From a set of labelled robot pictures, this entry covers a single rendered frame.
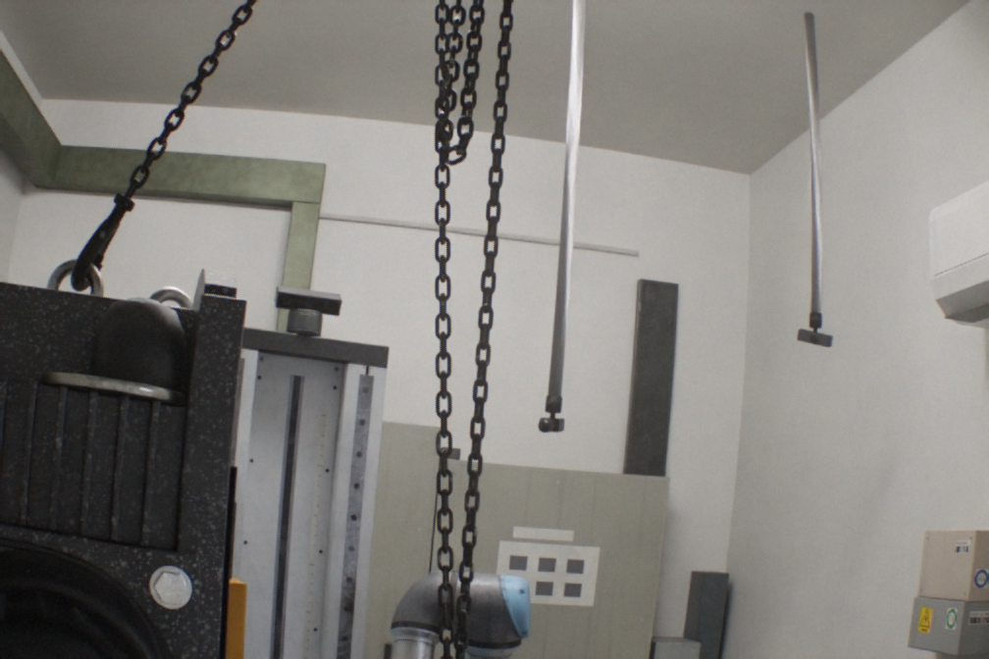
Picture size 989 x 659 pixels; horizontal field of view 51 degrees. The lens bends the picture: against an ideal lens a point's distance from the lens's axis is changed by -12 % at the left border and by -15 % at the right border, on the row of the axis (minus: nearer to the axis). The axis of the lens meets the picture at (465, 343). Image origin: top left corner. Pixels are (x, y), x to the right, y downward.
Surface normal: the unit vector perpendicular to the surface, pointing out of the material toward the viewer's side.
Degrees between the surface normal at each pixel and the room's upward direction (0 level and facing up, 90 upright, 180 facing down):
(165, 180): 90
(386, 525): 90
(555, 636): 90
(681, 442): 90
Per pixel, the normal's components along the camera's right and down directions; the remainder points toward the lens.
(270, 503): 0.30, -0.11
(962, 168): -0.99, -0.11
